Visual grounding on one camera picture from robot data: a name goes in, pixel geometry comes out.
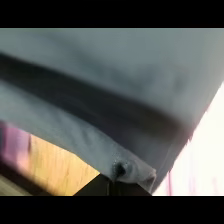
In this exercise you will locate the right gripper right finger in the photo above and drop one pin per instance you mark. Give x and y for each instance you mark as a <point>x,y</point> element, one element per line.
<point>128,189</point>

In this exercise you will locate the grey T-shirt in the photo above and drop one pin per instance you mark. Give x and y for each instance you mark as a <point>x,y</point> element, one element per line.
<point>110,80</point>

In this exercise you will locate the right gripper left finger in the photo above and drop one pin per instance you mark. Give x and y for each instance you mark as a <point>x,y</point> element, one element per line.
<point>96,186</point>

